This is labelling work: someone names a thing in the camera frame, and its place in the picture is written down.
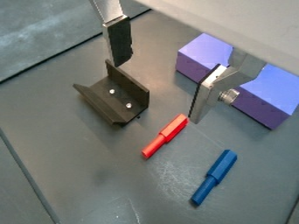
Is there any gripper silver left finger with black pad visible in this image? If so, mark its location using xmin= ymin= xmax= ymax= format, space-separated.
xmin=89 ymin=0 xmax=133 ymax=67

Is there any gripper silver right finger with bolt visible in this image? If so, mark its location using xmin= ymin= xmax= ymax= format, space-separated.
xmin=188 ymin=48 xmax=266 ymax=123

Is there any blue stepped peg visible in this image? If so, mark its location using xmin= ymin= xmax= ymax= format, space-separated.
xmin=190 ymin=150 xmax=237 ymax=206

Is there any black angled fixture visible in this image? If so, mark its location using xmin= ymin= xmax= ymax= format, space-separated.
xmin=73 ymin=59 xmax=149 ymax=126

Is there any purple base block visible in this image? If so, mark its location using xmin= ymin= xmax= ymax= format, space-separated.
xmin=176 ymin=34 xmax=299 ymax=130

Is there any red stepped peg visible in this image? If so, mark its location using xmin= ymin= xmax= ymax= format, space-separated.
xmin=141 ymin=114 xmax=188 ymax=158

